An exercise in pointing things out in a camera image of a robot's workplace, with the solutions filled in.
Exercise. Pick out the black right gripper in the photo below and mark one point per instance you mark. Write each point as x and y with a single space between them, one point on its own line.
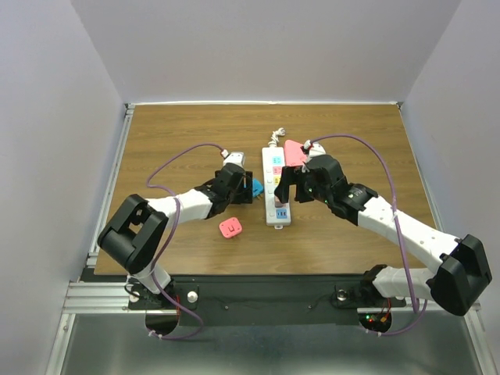
290 175

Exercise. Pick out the blue square plug adapter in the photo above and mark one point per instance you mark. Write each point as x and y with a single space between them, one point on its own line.
257 188

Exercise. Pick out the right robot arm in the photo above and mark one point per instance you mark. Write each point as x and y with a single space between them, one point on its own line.
456 270

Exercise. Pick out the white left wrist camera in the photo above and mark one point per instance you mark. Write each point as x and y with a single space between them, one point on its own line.
236 158

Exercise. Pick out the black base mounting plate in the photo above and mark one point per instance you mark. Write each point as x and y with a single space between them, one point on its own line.
260 300

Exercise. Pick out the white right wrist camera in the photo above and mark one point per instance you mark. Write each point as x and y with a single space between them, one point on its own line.
312 149

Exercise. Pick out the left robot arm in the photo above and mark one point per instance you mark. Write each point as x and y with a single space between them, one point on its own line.
133 234

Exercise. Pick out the pink square plug adapter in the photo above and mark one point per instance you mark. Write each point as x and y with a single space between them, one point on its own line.
230 228

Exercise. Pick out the white multicolour power strip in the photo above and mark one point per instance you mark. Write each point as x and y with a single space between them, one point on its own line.
272 163

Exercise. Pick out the aluminium left side rail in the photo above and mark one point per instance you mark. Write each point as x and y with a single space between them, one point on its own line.
92 254

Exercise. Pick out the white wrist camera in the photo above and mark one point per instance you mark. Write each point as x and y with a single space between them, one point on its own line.
236 158
312 149

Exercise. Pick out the pink triangular power strip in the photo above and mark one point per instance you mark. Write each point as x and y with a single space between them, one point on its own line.
294 153

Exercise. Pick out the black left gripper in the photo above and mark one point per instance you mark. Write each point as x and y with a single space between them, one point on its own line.
244 197

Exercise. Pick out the aluminium front rail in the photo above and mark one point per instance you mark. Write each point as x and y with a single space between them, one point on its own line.
96 298

